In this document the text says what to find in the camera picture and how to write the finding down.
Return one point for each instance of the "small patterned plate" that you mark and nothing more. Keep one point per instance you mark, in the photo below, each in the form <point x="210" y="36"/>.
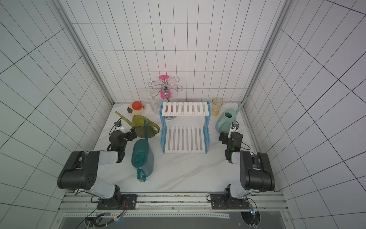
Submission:
<point x="133" y="112"/>

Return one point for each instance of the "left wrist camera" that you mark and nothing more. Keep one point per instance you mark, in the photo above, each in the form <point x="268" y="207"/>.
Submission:
<point x="118" y="126"/>

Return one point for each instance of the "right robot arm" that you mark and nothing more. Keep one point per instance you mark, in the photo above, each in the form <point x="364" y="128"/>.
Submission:
<point x="255" y="175"/>

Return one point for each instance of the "mint green watering can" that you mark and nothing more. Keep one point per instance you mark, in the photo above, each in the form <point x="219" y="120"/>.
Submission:
<point x="226" y="119"/>

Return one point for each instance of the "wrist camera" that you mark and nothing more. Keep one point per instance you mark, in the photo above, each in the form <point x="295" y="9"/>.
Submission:
<point x="118" y="126"/>
<point x="234" y="127"/>

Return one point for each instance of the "white blue slatted shelf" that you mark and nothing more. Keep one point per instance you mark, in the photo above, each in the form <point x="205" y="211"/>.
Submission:
<point x="185" y="127"/>

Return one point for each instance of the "olive green watering can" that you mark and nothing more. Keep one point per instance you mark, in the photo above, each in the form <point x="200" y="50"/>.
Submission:
<point x="143" y="126"/>

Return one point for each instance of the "aluminium mounting rail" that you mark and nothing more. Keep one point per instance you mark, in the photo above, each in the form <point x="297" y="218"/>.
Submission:
<point x="198" y="204"/>

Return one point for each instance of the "dark teal watering can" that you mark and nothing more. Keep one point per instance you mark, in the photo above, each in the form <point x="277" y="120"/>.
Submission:
<point x="143" y="157"/>

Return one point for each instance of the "red ball on plate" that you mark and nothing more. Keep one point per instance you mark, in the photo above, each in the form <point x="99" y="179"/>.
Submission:
<point x="137" y="105"/>

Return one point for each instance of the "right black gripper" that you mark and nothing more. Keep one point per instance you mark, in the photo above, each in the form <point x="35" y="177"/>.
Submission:
<point x="225" y="139"/>

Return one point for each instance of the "yellow transparent cup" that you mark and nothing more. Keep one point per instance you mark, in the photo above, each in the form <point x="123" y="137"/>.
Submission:
<point x="217" y="104"/>

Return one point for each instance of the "pink hanging cup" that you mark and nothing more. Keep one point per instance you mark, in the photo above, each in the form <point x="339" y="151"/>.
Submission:
<point x="165" y="91"/>

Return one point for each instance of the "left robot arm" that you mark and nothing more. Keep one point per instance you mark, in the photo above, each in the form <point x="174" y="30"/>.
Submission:
<point x="80" y="172"/>

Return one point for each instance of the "clear wine glass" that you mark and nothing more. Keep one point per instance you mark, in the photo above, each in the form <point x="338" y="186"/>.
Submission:
<point x="154" y="104"/>

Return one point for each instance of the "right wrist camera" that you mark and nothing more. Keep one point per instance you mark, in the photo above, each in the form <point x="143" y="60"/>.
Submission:
<point x="234" y="127"/>

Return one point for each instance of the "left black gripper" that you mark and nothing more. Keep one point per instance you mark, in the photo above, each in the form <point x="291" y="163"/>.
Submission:
<point x="130" y="135"/>

